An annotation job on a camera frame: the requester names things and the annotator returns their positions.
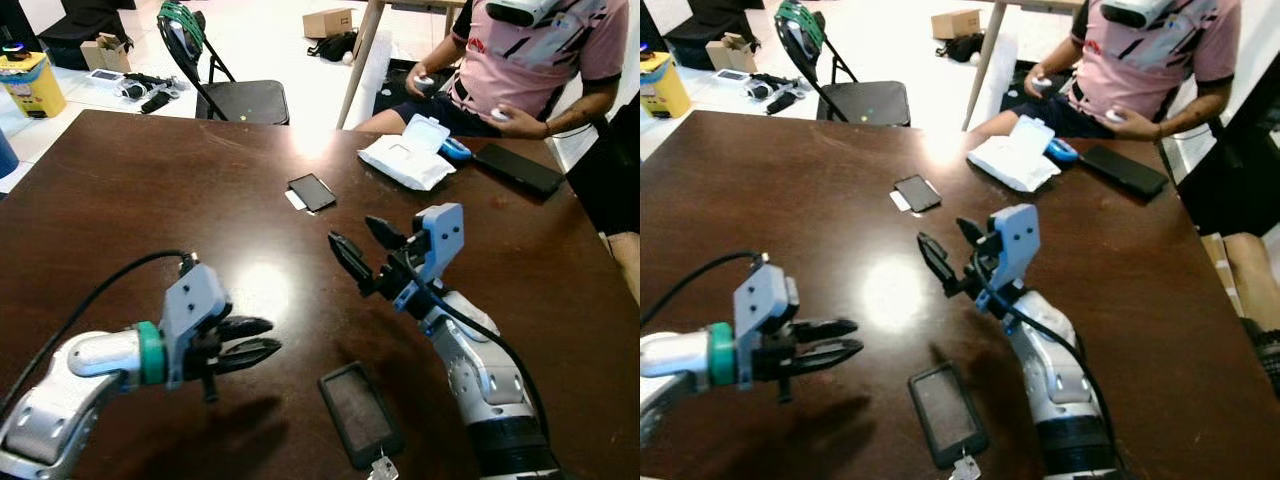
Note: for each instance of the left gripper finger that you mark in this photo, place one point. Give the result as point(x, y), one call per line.
point(255, 353)
point(250, 328)
point(835, 354)
point(830, 329)

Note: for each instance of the black key holder with keys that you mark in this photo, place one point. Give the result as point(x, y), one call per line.
point(947, 415)
point(360, 415)

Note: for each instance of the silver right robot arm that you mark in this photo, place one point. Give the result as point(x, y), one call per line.
point(490, 390)
point(1060, 390)

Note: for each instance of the white card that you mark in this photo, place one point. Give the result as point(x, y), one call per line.
point(899, 201)
point(294, 200)

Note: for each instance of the white wet wipes pack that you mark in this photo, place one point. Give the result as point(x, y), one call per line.
point(1012, 160)
point(405, 160)

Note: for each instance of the blue computer mouse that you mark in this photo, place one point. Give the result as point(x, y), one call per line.
point(460, 150)
point(1065, 151)

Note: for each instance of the long black phone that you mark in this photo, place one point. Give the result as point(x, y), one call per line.
point(520, 170)
point(1125, 170)

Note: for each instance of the white VR controller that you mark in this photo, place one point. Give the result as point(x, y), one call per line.
point(425, 84)
point(1041, 85)

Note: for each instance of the wooden table leg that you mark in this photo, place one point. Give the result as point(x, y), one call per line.
point(985, 65)
point(360, 65)

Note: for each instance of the black folding chair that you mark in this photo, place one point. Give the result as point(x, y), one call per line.
point(245, 100)
point(865, 100)

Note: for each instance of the small black bag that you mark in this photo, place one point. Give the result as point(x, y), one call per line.
point(962, 46)
point(335, 46)

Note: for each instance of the closed cardboard box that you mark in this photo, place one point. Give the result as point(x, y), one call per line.
point(328, 23)
point(956, 24)

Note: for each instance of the person in pink shirt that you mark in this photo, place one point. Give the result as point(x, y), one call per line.
point(1150, 60)
point(540, 60)

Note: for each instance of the white VR headset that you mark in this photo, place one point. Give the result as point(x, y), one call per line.
point(520, 10)
point(1135, 10)

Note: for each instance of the white flat device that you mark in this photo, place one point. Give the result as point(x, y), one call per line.
point(105, 75)
point(732, 75)

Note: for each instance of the blue round object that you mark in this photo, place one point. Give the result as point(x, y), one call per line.
point(6, 155)

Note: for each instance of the small open cardboard box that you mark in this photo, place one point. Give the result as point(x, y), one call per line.
point(105, 55)
point(730, 55)

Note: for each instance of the large black bag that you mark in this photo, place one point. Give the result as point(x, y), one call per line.
point(710, 22)
point(85, 25)

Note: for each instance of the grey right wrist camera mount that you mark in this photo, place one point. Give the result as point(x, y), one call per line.
point(438, 235)
point(1015, 235)

